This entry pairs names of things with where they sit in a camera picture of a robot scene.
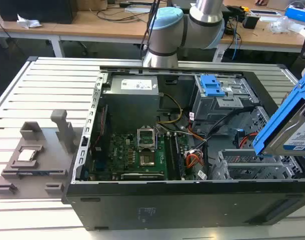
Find CPU socket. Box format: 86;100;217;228
138;153;156;168

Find blue empty disk carrier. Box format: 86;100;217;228
199;74;227;98

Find metal socket cover frame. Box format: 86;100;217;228
136;127;157;151

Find green motherboard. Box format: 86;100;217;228
91;131;191;181

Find grey power supply unit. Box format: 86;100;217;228
101;74;160;127

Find small black box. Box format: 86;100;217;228
242;13;261;30

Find orange and red wire bundle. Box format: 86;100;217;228
185;151;205;169

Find hard disk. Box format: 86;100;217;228
252;63;305;157

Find blue cardboard box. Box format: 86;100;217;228
284;6;305;26

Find wooden desk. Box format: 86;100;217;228
0;0;305;59

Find crumpled white paper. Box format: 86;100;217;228
16;13;42;29

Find grey metal drive cage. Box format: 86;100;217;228
192;73;259;131

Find black cables on desk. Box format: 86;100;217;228
95;6;154;24

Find blue hanging cable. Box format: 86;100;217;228
230;23;243;61

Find red data wire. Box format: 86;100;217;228
238;131;259;151

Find clear plastic bag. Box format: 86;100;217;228
269;15;305;34

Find metal disk bay cage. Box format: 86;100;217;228
208;148;305;181

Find black open PC case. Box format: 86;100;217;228
61;65;305;232

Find brown cardboard box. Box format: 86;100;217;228
76;0;109;12

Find RAM stick on rack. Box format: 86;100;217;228
17;170;65;177

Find yellow and black wire bundle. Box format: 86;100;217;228
156;93;184;125

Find black graphics card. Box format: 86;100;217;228
120;172;166;181

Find silver CPU on rack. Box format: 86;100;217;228
17;149;39;162

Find white label sheet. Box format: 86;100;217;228
213;48;226;64

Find grey parts rack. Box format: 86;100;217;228
0;109;80;201

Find black computer tower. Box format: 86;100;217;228
0;0;77;25

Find thick black power wire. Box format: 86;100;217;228
203;106;255;145

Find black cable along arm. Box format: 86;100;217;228
139;0;161;60

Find black RAM stick in slot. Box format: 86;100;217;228
173;136;187;180

